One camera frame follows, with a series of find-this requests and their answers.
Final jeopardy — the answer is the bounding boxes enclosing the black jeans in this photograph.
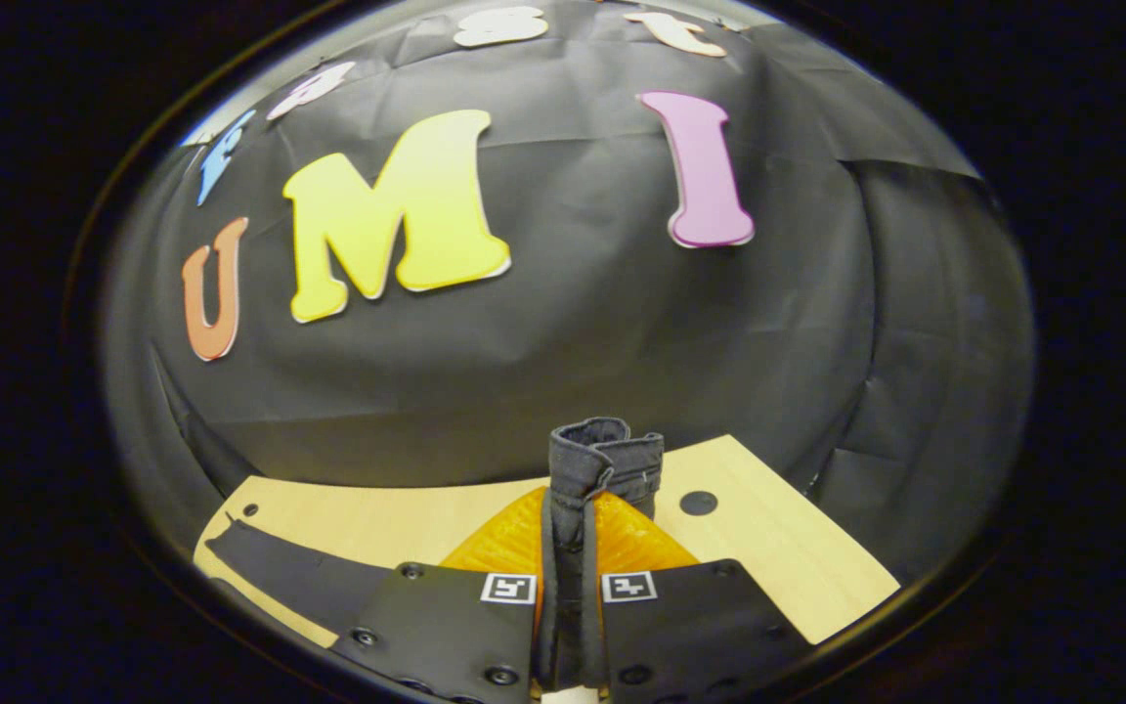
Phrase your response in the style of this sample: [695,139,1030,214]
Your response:
[203,418,667,691]

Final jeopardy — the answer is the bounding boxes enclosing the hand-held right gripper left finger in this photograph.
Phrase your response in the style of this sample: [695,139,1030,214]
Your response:
[331,486,546,704]

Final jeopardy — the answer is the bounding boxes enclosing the black backdrop cloth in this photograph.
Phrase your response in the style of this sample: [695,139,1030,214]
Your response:
[99,0,1038,588]

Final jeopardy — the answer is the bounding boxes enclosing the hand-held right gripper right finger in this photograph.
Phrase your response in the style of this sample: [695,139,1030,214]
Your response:
[593,489,813,703]

